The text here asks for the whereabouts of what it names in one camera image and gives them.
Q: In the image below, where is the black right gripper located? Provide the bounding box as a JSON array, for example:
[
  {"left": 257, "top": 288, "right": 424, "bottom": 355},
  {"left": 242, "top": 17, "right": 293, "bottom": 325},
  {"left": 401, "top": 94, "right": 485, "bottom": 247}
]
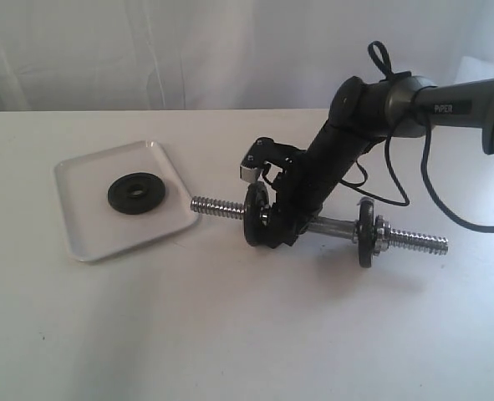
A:
[{"left": 246, "top": 145, "right": 345, "bottom": 248}]

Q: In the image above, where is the chrome threaded dumbbell bar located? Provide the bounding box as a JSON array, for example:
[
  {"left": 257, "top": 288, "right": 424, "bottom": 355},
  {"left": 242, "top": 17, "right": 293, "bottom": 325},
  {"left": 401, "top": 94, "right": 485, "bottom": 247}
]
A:
[{"left": 190, "top": 196, "right": 449, "bottom": 256}]

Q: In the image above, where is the black weight plate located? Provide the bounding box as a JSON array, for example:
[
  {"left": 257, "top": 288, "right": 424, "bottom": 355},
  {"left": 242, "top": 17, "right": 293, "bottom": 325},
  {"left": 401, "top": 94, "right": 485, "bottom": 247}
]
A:
[{"left": 107, "top": 172, "right": 166, "bottom": 216}]

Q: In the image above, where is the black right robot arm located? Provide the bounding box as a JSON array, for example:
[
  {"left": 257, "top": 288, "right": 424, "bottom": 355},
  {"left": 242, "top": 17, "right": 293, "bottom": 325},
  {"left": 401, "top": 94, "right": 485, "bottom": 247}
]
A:
[{"left": 240, "top": 72, "right": 494, "bottom": 248}]

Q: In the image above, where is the black plate on bar left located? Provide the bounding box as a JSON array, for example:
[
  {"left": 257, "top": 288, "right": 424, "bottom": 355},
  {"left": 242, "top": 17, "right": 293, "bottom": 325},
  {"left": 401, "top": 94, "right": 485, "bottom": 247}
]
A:
[{"left": 242, "top": 181, "right": 278, "bottom": 249}]

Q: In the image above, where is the black plate on bar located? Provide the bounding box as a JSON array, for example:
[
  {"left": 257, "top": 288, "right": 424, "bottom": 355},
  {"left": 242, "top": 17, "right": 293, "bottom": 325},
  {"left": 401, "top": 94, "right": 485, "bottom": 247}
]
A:
[
  {"left": 242, "top": 181, "right": 278, "bottom": 249},
  {"left": 357, "top": 198, "right": 375, "bottom": 268}
]

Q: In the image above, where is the black plate on bar right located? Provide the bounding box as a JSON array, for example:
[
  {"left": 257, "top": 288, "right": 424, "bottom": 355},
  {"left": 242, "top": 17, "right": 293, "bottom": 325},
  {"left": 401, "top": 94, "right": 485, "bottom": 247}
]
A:
[{"left": 357, "top": 198, "right": 375, "bottom": 268}]

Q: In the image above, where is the chrome spin-lock collar nut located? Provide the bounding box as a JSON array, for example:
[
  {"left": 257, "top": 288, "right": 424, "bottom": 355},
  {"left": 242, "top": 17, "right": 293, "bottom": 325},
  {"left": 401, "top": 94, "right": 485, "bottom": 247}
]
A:
[{"left": 373, "top": 215, "right": 391, "bottom": 256}]

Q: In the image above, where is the white rectangular plastic tray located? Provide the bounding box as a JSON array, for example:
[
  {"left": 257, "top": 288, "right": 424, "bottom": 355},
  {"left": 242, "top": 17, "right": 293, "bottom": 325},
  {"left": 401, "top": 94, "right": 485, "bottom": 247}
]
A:
[{"left": 53, "top": 140, "right": 199, "bottom": 262}]

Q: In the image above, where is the white backdrop curtain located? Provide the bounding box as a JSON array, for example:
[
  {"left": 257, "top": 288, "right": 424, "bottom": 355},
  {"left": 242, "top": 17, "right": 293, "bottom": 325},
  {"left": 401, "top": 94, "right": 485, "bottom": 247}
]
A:
[{"left": 0, "top": 1, "right": 494, "bottom": 111}]

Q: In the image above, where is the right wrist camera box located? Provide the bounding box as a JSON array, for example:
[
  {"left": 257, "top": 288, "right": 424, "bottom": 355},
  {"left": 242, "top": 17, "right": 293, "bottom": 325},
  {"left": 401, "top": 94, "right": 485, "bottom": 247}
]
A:
[{"left": 239, "top": 137, "right": 299, "bottom": 184}]

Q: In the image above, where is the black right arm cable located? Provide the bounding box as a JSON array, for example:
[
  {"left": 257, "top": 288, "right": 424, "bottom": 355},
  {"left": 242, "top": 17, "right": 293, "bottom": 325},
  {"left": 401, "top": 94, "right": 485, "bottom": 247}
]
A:
[{"left": 338, "top": 40, "right": 494, "bottom": 233}]

